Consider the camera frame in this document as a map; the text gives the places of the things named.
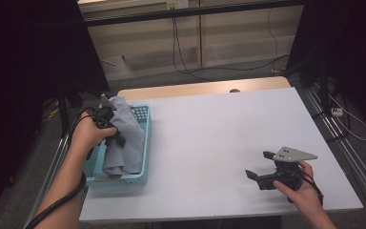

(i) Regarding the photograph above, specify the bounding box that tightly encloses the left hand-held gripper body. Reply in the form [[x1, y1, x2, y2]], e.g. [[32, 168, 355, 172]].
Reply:
[[92, 94, 119, 139]]

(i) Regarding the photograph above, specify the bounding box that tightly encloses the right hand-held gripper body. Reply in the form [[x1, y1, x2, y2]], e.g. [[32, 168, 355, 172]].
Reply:
[[255, 145, 318, 192]]

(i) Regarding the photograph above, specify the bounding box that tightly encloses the light blue tank top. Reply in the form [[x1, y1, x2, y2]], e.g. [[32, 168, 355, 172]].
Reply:
[[102, 95, 147, 177]]

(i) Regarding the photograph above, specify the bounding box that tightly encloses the light blue plastic basket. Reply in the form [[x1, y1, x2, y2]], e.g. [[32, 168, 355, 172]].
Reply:
[[83, 104, 153, 189]]

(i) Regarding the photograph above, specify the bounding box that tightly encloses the person's left hand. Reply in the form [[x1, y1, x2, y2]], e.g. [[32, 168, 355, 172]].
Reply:
[[71, 111, 118, 159]]

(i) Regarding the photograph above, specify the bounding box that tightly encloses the person's right hand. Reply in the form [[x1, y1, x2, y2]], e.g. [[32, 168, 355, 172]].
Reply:
[[272, 159, 324, 221]]

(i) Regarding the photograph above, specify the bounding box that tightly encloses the black stand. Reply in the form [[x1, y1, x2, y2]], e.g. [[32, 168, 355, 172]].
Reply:
[[311, 56, 347, 143], [55, 80, 117, 139]]

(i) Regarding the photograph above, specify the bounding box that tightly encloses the white table cover board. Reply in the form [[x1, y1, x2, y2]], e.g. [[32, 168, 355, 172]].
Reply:
[[78, 87, 364, 223]]

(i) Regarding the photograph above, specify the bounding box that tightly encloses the wooden table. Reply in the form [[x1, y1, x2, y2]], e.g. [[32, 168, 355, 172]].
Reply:
[[116, 75, 292, 102]]

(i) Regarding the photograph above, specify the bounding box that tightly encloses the black curtain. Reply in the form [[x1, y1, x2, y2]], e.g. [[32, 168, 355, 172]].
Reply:
[[285, 0, 366, 135], [0, 0, 111, 220]]

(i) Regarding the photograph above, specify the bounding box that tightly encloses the black horizontal bar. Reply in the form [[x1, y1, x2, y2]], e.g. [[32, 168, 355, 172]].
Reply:
[[83, 0, 304, 28]]

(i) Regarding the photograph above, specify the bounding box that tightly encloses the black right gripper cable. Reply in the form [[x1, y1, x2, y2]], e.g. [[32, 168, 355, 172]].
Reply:
[[285, 168, 325, 206]]

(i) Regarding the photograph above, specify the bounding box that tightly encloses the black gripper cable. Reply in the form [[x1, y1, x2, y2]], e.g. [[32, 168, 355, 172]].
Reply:
[[24, 106, 109, 229], [285, 168, 325, 206]]

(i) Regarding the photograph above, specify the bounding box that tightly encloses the aluminium floor rail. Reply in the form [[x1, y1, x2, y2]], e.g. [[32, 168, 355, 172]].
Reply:
[[22, 125, 75, 229], [303, 84, 366, 220]]

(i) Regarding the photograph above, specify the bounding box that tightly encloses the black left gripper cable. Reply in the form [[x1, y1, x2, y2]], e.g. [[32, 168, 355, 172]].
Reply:
[[24, 106, 109, 229]]

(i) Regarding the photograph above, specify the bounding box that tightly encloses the black hanging cable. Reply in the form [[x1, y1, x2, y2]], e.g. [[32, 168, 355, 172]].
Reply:
[[171, 9, 214, 82]]

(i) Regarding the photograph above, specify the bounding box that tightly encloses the thin black wall cable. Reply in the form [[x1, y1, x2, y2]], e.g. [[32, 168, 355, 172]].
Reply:
[[199, 8, 291, 73]]

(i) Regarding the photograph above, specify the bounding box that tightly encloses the white wall socket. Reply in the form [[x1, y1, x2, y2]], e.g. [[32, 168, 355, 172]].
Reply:
[[166, 0, 190, 10]]

